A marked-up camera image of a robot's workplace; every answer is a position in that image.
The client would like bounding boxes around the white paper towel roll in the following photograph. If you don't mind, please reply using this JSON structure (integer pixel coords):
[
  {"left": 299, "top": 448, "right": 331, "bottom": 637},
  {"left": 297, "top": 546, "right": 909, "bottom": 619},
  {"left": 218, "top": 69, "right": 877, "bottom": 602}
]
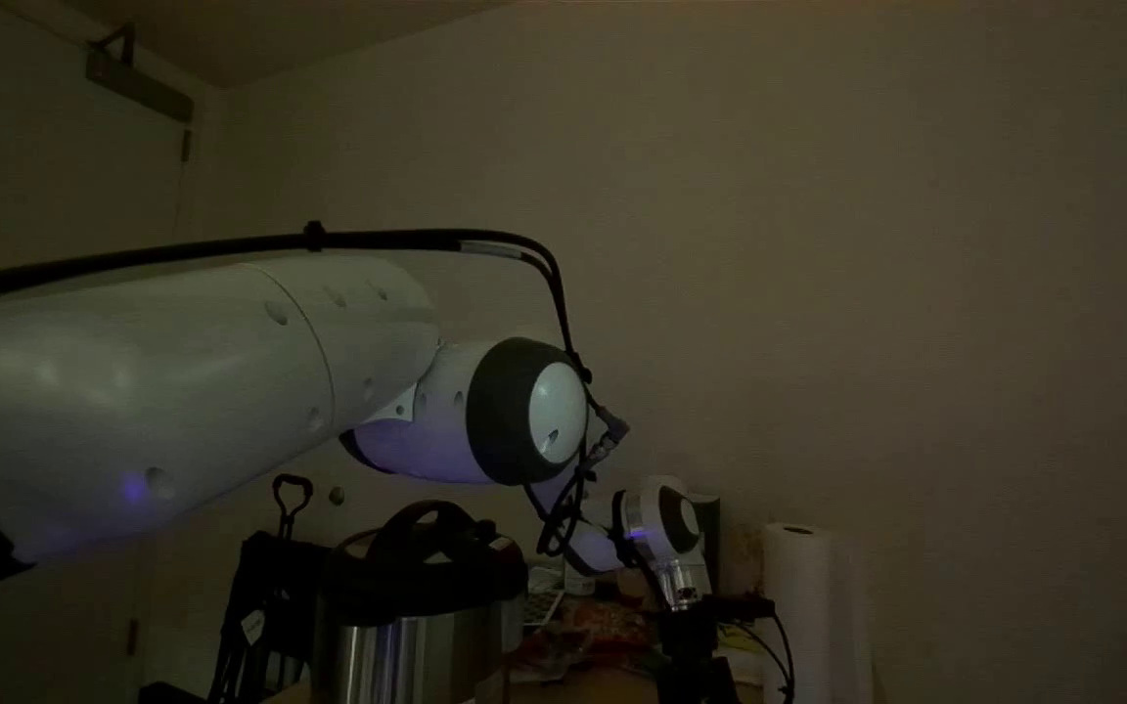
[{"left": 757, "top": 520, "right": 877, "bottom": 704}]

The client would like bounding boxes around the pile of food packets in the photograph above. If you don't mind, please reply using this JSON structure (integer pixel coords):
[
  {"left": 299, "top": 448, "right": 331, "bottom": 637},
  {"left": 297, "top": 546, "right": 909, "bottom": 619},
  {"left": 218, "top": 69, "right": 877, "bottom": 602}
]
[{"left": 509, "top": 584, "right": 666, "bottom": 687}]

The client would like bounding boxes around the steel pot with black lid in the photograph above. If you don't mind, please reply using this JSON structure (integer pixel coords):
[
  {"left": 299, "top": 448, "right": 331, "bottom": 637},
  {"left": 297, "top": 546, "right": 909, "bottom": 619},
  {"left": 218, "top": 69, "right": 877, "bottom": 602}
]
[{"left": 310, "top": 495, "right": 532, "bottom": 704}]

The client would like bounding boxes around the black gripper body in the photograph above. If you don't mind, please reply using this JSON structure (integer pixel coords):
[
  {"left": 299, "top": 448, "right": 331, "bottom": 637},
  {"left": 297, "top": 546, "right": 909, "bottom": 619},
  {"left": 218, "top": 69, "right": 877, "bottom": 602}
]
[{"left": 658, "top": 591, "right": 777, "bottom": 704}]

